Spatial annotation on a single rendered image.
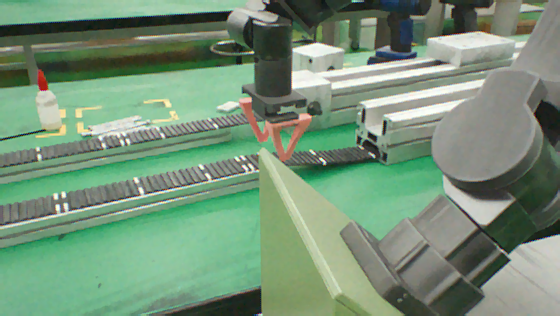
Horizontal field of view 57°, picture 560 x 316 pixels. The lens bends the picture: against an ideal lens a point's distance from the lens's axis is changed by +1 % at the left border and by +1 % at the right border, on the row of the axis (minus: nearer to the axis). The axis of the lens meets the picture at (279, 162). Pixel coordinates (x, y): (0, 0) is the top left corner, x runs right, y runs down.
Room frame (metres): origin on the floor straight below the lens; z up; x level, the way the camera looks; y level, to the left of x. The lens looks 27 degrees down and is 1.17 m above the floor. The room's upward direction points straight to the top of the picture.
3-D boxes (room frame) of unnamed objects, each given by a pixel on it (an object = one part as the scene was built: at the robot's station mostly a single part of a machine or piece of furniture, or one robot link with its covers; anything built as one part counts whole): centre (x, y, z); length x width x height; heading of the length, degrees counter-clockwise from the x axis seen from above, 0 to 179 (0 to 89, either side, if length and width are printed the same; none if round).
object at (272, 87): (0.74, 0.01, 0.95); 0.10 x 0.07 x 0.07; 27
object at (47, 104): (0.95, 0.46, 0.84); 0.04 x 0.04 x 0.12
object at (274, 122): (0.71, 0.00, 0.88); 0.07 x 0.07 x 0.09; 27
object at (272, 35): (0.74, 0.01, 1.01); 0.07 x 0.06 x 0.07; 30
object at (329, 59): (1.20, -0.09, 0.83); 0.11 x 0.10 x 0.10; 41
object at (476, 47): (1.17, -0.44, 0.87); 0.16 x 0.11 x 0.07; 116
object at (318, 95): (0.96, -0.04, 0.83); 0.12 x 0.09 x 0.10; 26
